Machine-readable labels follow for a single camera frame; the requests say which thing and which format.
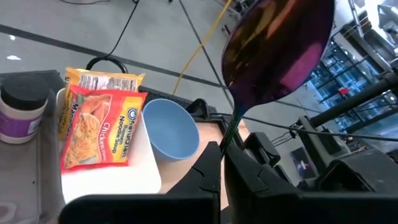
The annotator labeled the iridescent rainbow metal spoon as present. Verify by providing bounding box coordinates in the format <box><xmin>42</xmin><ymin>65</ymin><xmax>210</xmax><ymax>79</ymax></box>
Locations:
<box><xmin>219</xmin><ymin>0</ymin><xmax>336</xmax><ymax>156</ymax></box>

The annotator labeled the yellow ramen packet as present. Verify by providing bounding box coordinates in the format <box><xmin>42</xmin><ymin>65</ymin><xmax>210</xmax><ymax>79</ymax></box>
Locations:
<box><xmin>58</xmin><ymin>67</ymin><xmax>146</xmax><ymax>141</ymax></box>

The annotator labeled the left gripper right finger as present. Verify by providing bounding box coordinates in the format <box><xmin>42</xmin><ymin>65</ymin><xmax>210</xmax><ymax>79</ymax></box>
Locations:
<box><xmin>224</xmin><ymin>144</ymin><xmax>315</xmax><ymax>224</ymax></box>

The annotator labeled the blue bowl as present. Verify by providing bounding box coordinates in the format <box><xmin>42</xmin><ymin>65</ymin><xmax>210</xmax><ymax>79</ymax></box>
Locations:
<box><xmin>142</xmin><ymin>98</ymin><xmax>200</xmax><ymax>162</ymax></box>

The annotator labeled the black frame pole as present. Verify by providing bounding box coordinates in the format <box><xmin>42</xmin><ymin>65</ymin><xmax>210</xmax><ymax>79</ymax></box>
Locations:
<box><xmin>309</xmin><ymin>72</ymin><xmax>398</xmax><ymax>128</ymax></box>

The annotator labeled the purple-label spice bottle black lid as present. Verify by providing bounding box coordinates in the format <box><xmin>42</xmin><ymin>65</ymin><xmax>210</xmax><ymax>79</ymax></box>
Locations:
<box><xmin>0</xmin><ymin>74</ymin><xmax>50</xmax><ymax>144</ymax></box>

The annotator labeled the orange chicken ramen packet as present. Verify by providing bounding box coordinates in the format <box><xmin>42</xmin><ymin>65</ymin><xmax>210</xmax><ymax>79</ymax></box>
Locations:
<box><xmin>60</xmin><ymin>84</ymin><xmax>149</xmax><ymax>172</ymax></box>

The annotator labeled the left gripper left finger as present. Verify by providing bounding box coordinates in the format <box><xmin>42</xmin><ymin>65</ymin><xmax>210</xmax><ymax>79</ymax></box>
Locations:
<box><xmin>130</xmin><ymin>141</ymin><xmax>223</xmax><ymax>224</ymax></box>

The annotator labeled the black floor cable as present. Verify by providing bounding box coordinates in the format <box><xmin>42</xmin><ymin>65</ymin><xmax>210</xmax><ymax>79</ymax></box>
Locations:
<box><xmin>105</xmin><ymin>0</ymin><xmax>140</xmax><ymax>59</ymax></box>

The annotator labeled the black computer case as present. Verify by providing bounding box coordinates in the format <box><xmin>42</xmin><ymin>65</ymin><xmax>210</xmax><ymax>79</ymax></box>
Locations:
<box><xmin>138</xmin><ymin>85</ymin><xmax>217</xmax><ymax>116</ymax></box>

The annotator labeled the blue storage rack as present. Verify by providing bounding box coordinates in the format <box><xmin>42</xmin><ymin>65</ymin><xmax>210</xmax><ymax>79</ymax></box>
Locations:
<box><xmin>307</xmin><ymin>37</ymin><xmax>398</xmax><ymax>134</ymax></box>

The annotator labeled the coiled black cable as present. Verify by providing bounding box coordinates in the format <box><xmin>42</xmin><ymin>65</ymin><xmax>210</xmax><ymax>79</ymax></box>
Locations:
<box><xmin>85</xmin><ymin>55</ymin><xmax>129</xmax><ymax>75</ymax></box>

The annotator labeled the yellow power cable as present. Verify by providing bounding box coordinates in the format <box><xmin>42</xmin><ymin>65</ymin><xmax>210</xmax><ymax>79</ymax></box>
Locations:
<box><xmin>172</xmin><ymin>0</ymin><xmax>233</xmax><ymax>96</ymax></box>

